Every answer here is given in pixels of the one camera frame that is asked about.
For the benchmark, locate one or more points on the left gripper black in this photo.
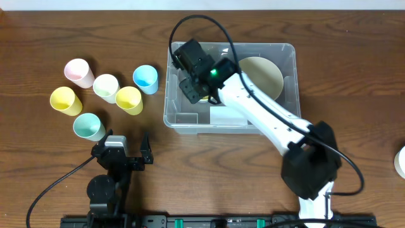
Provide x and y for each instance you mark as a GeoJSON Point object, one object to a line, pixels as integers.
{"type": "Point", "coordinates": [146, 158]}

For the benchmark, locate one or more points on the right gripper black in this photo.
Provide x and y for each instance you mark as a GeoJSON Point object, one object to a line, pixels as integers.
{"type": "Point", "coordinates": [194, 95]}

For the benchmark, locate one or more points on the blue cup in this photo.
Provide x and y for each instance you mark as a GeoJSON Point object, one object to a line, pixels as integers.
{"type": "Point", "coordinates": [146, 79]}

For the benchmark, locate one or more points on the beige large bowl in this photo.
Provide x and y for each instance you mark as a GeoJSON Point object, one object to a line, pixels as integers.
{"type": "Point", "coordinates": [264, 74]}

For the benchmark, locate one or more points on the white small bowl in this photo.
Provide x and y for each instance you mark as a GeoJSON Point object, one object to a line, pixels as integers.
{"type": "Point", "coordinates": [399, 162]}

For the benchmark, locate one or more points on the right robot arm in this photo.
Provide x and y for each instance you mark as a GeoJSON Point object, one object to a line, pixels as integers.
{"type": "Point", "coordinates": [310, 162]}

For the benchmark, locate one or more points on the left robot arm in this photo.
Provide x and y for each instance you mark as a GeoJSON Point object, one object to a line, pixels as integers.
{"type": "Point", "coordinates": [108, 192]}

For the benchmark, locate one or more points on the clear plastic storage container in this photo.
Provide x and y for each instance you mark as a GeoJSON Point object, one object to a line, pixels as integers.
{"type": "Point", "coordinates": [187, 118]}

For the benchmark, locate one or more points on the yellow cup centre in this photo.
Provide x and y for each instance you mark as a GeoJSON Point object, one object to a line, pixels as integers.
{"type": "Point", "coordinates": [129, 99]}

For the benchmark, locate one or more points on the yellow cup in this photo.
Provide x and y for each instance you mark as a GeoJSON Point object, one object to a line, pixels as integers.
{"type": "Point", "coordinates": [129, 99]}
{"type": "Point", "coordinates": [65, 100]}

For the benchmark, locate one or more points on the green cup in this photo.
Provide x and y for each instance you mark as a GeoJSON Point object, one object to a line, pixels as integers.
{"type": "Point", "coordinates": [89, 126]}

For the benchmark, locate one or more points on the cream white cup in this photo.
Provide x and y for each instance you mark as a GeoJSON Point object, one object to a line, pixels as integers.
{"type": "Point", "coordinates": [106, 87]}

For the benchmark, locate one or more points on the yellow cup left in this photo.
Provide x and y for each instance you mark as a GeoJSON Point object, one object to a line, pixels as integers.
{"type": "Point", "coordinates": [65, 100]}

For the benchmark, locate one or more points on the pink cup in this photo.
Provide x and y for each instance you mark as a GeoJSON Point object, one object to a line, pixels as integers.
{"type": "Point", "coordinates": [78, 71]}

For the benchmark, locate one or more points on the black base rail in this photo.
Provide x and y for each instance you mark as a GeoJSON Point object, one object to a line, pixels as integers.
{"type": "Point", "coordinates": [162, 221]}

